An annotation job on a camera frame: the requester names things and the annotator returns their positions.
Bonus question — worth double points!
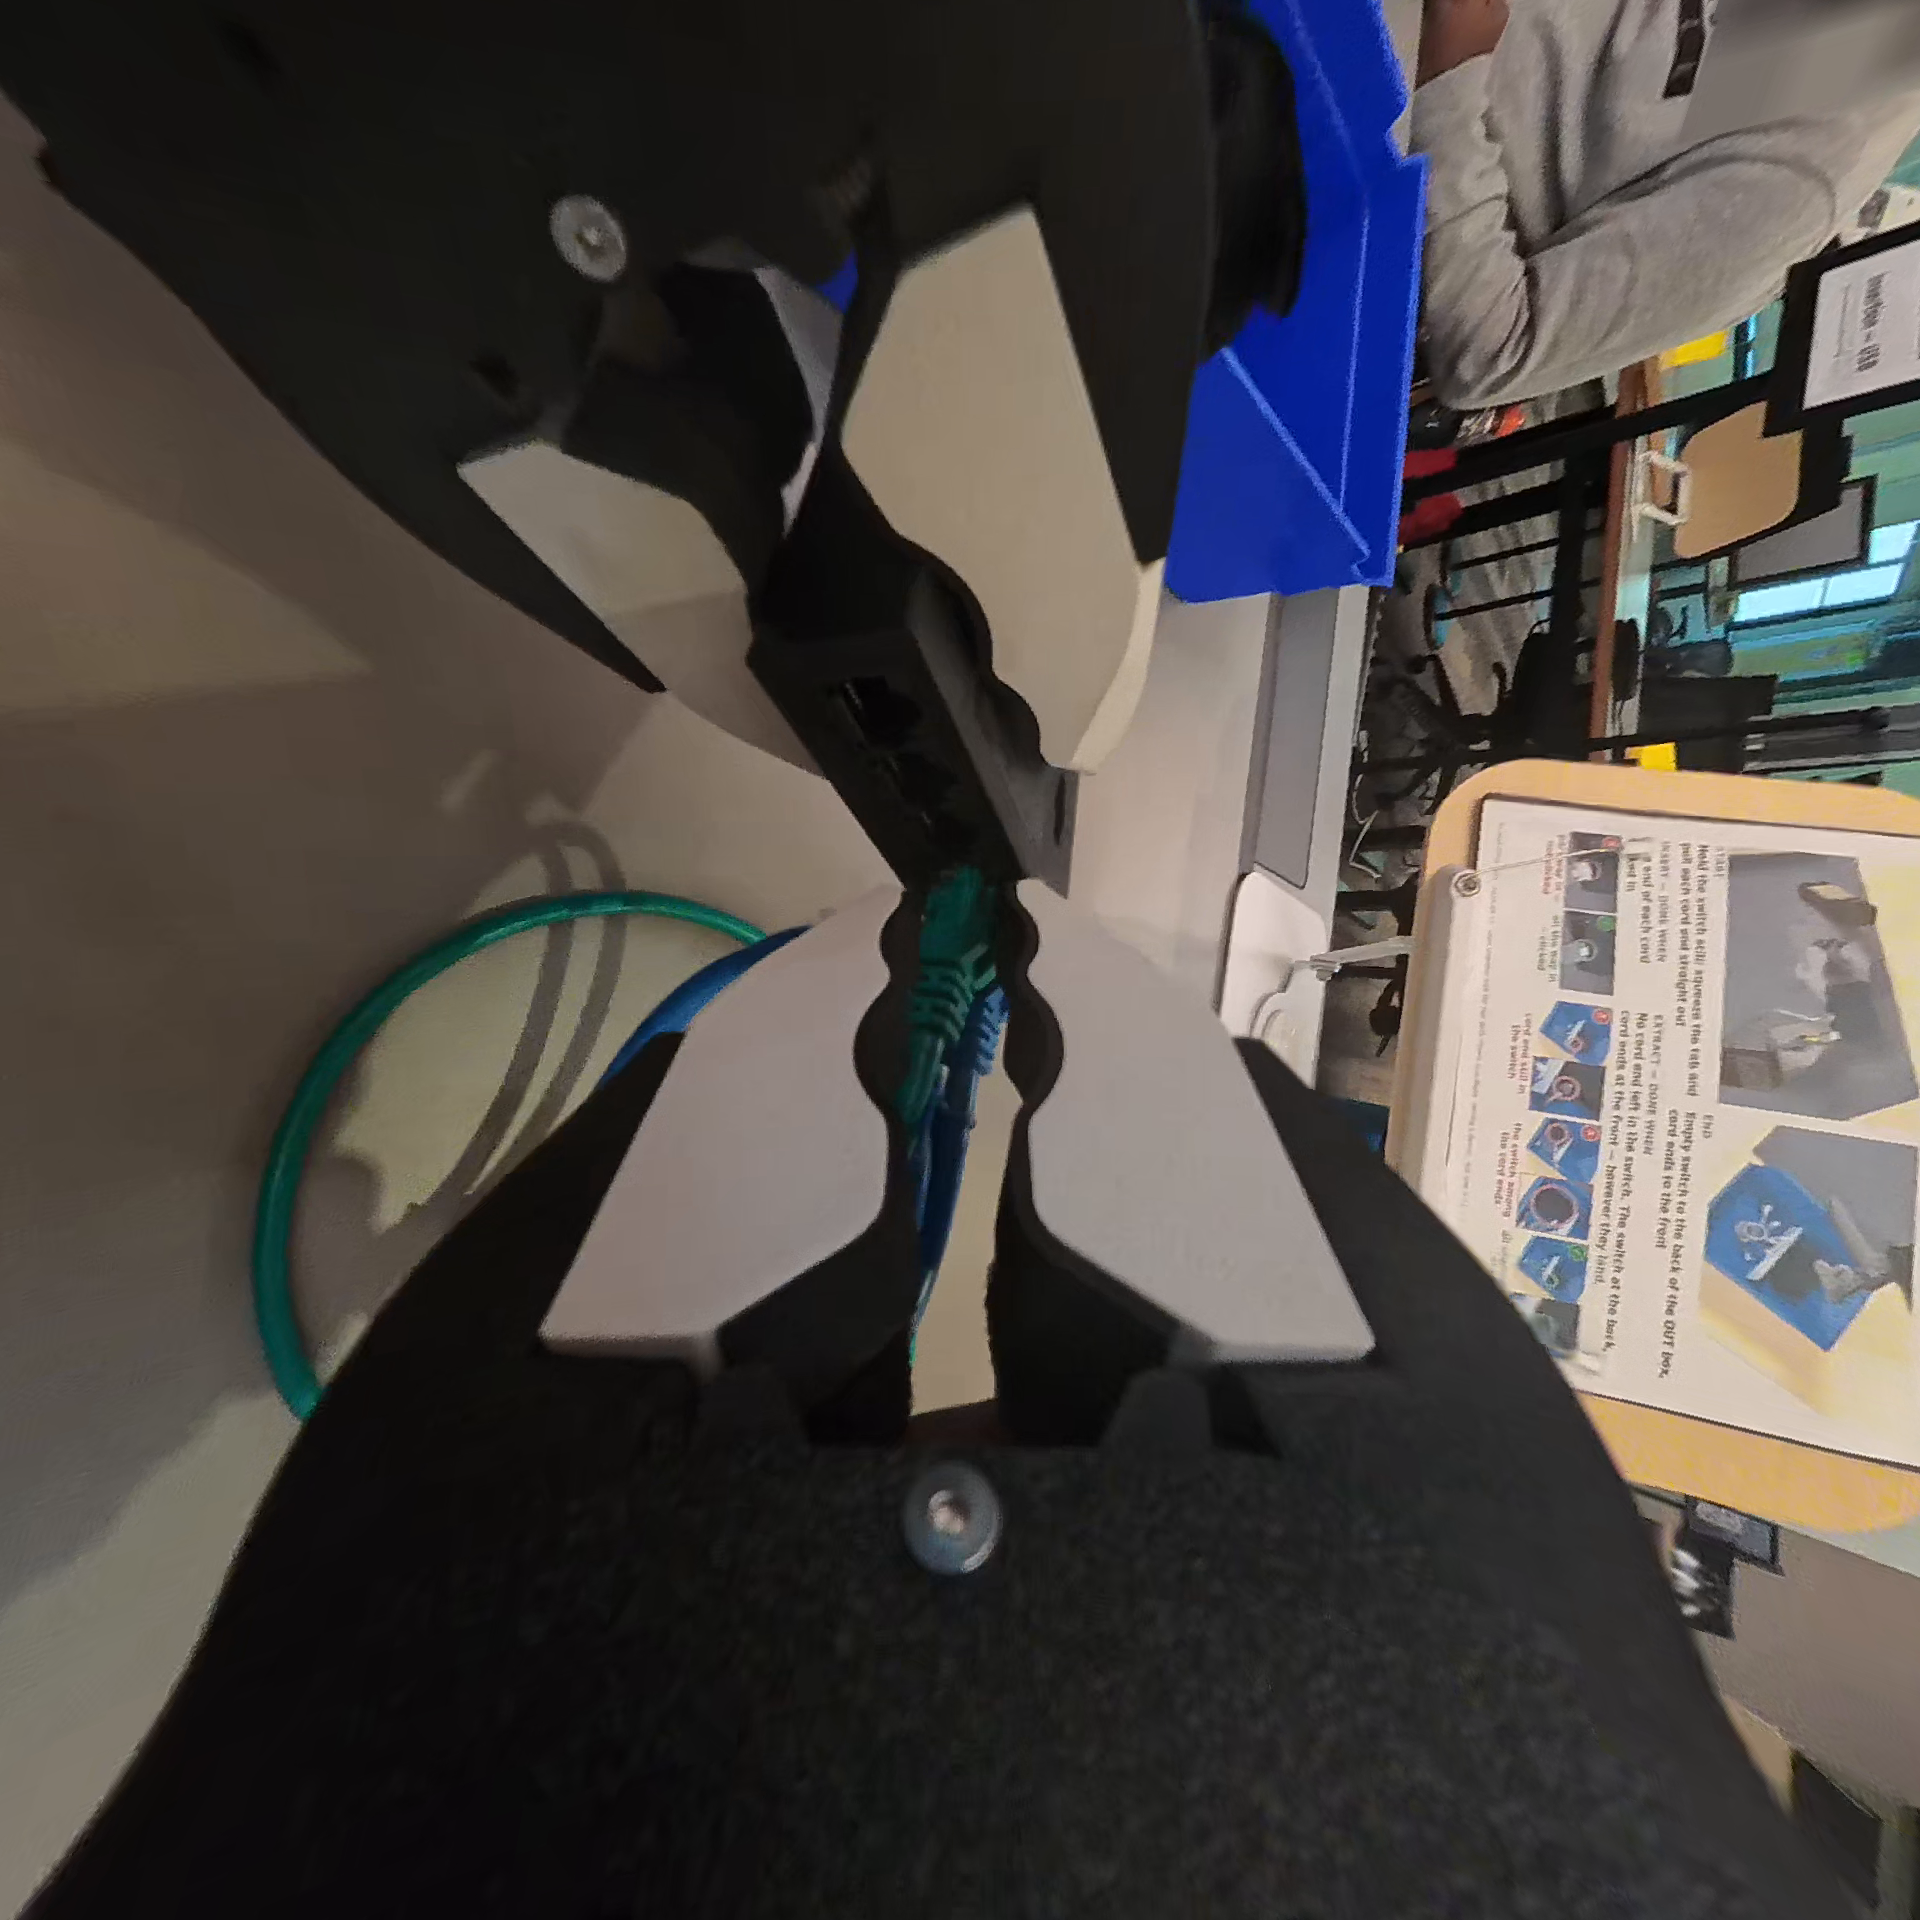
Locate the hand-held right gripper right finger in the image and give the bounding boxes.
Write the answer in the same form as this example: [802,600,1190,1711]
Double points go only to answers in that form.
[984,882,1377,1450]

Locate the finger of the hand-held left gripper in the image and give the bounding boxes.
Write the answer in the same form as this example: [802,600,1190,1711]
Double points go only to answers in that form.
[457,435,842,695]
[836,199,1176,895]

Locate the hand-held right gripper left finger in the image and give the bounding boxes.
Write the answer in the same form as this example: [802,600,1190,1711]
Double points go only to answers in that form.
[538,882,922,1445]

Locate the blue ethernet cable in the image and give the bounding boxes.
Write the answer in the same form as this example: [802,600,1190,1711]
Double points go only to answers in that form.
[596,921,1010,1354]

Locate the black ethernet switch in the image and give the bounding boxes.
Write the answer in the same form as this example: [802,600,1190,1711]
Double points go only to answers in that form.
[746,544,1052,890]

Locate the blue plastic bin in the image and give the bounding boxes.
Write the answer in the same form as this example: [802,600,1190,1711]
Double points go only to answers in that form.
[1169,0,1432,607]

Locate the green ethernet cable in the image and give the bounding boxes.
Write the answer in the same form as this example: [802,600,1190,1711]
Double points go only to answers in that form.
[252,862,1004,1425]

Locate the white stand base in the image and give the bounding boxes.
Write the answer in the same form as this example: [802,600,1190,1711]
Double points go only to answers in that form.
[1212,866,1340,1089]

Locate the instruction sheet on wooden board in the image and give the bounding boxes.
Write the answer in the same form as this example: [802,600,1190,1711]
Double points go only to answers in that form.
[1383,757,1920,1537]

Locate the black framed sign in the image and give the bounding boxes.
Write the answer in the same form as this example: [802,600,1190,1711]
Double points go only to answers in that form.
[1767,224,1920,441]

